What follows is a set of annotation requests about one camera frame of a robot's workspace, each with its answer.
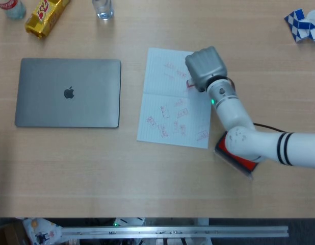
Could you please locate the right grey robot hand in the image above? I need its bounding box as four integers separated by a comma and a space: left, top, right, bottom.
185, 45, 228, 93

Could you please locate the open lined notebook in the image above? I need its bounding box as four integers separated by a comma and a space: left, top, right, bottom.
136, 47, 212, 149

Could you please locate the red ink pad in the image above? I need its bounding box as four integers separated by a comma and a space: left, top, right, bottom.
214, 131, 259, 181

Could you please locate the blue white snake puzzle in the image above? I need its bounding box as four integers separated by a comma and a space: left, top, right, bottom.
283, 9, 315, 45

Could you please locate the clear plastic water bottle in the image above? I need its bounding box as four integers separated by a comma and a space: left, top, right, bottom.
91, 0, 115, 21

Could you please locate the grey closed laptop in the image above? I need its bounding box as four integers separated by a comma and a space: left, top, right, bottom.
14, 58, 122, 129

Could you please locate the gold snack packet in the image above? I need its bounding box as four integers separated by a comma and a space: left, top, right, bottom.
24, 0, 71, 39

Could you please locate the plastic bottle with red label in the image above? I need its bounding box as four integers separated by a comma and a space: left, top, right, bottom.
0, 0, 27, 20

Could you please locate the white printed plastic bag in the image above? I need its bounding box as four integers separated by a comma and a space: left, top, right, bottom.
21, 217, 63, 245

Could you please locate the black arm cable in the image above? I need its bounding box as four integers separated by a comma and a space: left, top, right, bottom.
253, 122, 287, 133

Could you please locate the aluminium rail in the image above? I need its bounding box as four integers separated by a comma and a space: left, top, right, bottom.
59, 225, 290, 240

